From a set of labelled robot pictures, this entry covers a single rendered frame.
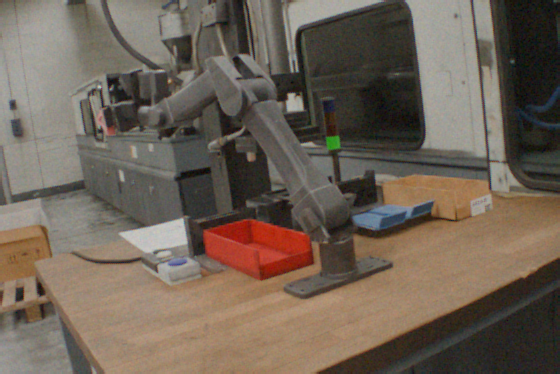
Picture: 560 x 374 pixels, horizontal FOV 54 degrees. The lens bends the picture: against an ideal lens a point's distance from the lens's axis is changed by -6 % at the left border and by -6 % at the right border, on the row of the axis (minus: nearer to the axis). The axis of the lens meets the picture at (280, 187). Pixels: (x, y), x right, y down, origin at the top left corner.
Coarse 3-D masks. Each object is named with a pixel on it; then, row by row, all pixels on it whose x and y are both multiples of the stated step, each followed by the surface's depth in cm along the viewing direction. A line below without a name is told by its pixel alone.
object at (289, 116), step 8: (280, 96) 137; (288, 96) 139; (280, 104) 138; (288, 112) 138; (296, 112) 135; (304, 112) 136; (232, 120) 154; (288, 120) 134; (296, 120) 136; (304, 120) 137; (296, 128) 139; (304, 128) 138; (312, 128) 139; (240, 136) 139; (248, 136) 136; (296, 136) 137; (304, 136) 138; (312, 136) 139; (240, 144) 138; (248, 144) 134; (256, 144) 132; (248, 152) 140; (256, 152) 132; (248, 160) 141
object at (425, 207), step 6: (420, 204) 128; (426, 204) 130; (432, 204) 131; (372, 210) 140; (378, 210) 139; (384, 210) 138; (396, 210) 137; (402, 210) 136; (408, 210) 135; (414, 210) 128; (420, 210) 130; (426, 210) 131; (408, 216) 130; (414, 216) 129
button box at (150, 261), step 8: (168, 248) 128; (80, 256) 141; (144, 256) 124; (152, 256) 123; (168, 256) 121; (176, 256) 121; (184, 256) 120; (144, 264) 125; (152, 264) 119; (152, 272) 121
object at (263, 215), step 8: (256, 208) 139; (264, 208) 135; (272, 208) 135; (280, 208) 136; (264, 216) 136; (272, 216) 135; (280, 216) 136; (288, 216) 138; (272, 224) 136; (280, 224) 137; (288, 224) 138
